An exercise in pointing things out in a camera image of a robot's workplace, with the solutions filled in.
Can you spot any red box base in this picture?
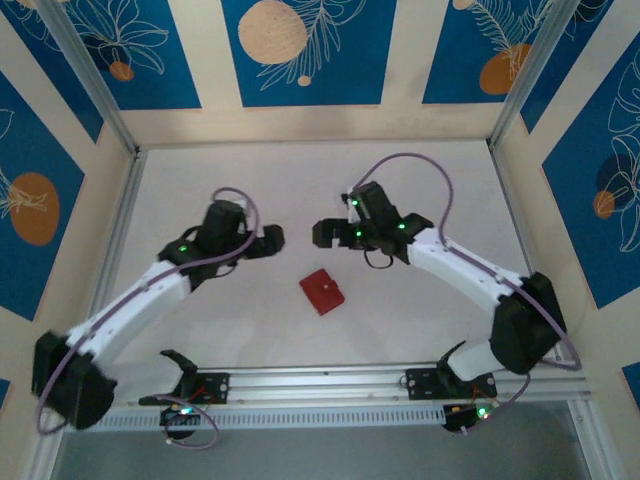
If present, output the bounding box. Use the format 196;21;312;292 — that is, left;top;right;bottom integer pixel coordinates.
298;268;346;317

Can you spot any black controller board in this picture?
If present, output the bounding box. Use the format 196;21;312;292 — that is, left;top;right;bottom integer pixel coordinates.
159;404;201;441
441;399;499;435

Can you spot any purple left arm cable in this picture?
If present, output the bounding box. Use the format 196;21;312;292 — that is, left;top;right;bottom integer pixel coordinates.
35;187;264;451

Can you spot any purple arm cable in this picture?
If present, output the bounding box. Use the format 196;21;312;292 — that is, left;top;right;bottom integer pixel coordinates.
35;187;264;451
357;152;584;436

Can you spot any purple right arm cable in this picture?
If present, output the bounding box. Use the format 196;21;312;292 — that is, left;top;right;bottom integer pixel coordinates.
357;152;584;436

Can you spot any aluminium side rail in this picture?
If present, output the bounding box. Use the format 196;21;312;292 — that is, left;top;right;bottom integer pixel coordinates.
489;142;565;362
72;147;149;374

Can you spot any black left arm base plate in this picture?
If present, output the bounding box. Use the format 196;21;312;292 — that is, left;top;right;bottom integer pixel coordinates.
138;372;232;406

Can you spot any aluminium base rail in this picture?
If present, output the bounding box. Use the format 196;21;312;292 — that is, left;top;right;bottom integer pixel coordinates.
42;359;594;412

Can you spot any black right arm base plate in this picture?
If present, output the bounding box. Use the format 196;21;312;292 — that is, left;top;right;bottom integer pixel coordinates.
404;366;499;401

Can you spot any white slotted cable duct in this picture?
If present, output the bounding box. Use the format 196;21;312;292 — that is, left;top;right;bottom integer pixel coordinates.
62;403;449;432

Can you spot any aluminium frame post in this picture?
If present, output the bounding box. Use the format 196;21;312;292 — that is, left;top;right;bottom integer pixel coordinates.
488;0;574;154
37;0;140;156

